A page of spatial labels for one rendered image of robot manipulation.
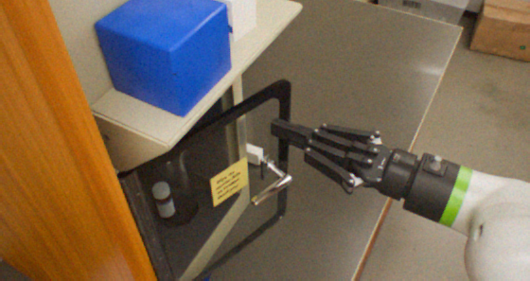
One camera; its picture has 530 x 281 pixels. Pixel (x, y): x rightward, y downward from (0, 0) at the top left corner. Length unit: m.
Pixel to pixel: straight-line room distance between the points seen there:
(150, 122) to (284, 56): 1.08
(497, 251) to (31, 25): 0.49
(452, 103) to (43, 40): 2.75
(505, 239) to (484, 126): 2.35
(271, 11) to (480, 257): 0.41
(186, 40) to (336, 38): 1.22
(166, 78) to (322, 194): 0.73
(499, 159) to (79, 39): 2.45
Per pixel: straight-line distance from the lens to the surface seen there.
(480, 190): 0.68
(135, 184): 0.64
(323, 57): 1.54
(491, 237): 0.56
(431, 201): 0.67
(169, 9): 0.50
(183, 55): 0.45
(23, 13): 0.34
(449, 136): 2.74
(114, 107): 0.52
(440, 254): 2.24
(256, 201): 0.78
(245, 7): 0.59
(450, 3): 3.29
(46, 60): 0.36
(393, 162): 0.68
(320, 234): 1.07
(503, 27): 3.37
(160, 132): 0.48
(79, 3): 0.49
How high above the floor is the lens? 1.85
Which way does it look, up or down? 45 degrees down
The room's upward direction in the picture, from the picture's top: straight up
